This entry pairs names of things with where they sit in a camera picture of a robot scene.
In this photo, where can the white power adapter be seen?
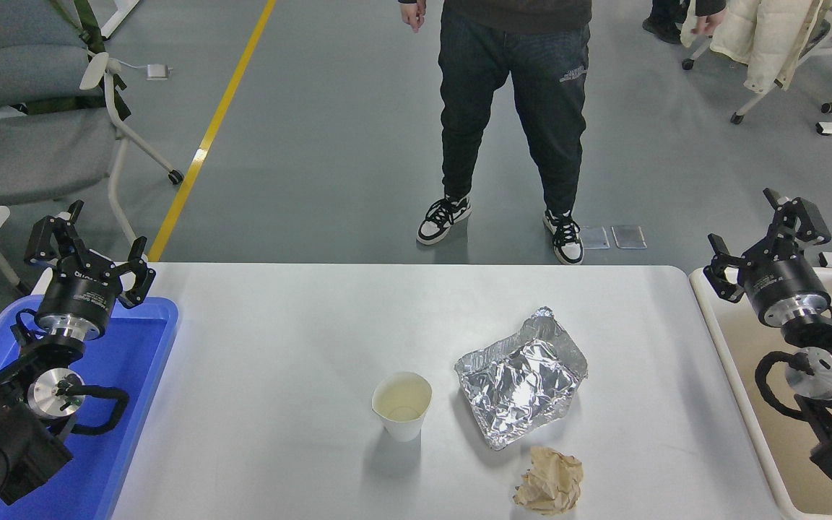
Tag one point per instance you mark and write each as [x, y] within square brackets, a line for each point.
[158, 71]

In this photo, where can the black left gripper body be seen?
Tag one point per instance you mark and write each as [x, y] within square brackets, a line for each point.
[80, 296]

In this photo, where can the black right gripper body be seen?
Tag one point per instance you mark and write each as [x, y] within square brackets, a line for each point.
[784, 282]

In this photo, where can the hand of person beside chair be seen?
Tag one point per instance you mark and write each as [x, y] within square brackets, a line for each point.
[710, 24]

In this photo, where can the cream padded coat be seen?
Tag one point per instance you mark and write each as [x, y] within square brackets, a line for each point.
[763, 40]

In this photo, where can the silver foil tray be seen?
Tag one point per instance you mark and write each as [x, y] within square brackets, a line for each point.
[524, 383]

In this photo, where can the person beside white chair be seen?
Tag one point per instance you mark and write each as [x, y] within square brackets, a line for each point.
[665, 22]

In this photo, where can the white desk leg frame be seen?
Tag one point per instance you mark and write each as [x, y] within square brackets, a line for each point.
[121, 14]

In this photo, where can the large beige plastic bin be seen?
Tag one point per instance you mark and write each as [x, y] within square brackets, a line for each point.
[741, 347]

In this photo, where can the tan paper ball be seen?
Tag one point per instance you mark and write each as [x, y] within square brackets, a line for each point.
[549, 480]

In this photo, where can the grey office chair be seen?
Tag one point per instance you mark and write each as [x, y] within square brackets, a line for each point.
[26, 144]

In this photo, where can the white paper cup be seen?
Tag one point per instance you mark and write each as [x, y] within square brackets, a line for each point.
[403, 426]

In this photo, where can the standing person's right hand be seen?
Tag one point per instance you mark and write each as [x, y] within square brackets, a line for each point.
[414, 16]

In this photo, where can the standing person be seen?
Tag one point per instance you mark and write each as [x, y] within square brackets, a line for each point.
[474, 87]

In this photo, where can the blue plastic tray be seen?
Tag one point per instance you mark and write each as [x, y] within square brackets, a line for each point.
[134, 375]

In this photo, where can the silver floor plate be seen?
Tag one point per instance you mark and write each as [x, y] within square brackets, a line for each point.
[594, 237]
[629, 237]

